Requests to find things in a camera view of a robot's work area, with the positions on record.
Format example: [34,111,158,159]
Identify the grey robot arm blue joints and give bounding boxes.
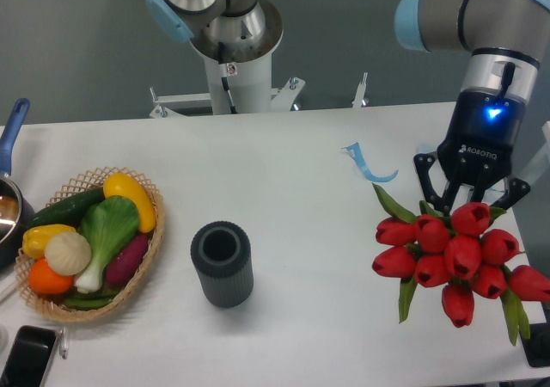
[145,0,549,104]

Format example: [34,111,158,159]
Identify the blue ribbon strip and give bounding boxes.
[342,142,399,183]

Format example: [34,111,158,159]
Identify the yellow bell pepper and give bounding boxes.
[21,224,76,259]

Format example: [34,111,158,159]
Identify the black device table corner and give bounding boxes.
[522,322,549,368]

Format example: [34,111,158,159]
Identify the green bok choy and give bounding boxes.
[75,195,139,294]

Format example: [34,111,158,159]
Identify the orange fruit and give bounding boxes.
[28,258,74,295]

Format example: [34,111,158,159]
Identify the blue handled saucepan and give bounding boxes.
[1,98,34,268]

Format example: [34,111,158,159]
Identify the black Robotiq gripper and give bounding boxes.
[413,91,530,216]

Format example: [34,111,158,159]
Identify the green pea pods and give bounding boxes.
[63,291,119,310]

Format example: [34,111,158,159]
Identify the green cucumber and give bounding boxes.
[27,187,105,228]

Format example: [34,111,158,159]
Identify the purple sweet potato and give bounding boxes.
[105,234,148,288]

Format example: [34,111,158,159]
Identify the woven wicker basket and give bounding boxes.
[14,168,165,323]

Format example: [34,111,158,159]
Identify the silver pen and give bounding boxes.
[58,326,69,359]

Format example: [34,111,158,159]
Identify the cream steamed bun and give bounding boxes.
[44,231,92,276]

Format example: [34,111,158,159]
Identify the dark grey ribbed vase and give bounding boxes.
[190,221,254,309]

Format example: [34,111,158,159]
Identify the red tulip bouquet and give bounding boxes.
[371,185,549,344]

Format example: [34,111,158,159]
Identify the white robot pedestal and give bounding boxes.
[191,23,283,115]

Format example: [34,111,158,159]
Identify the black smartphone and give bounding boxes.
[1,325,58,387]

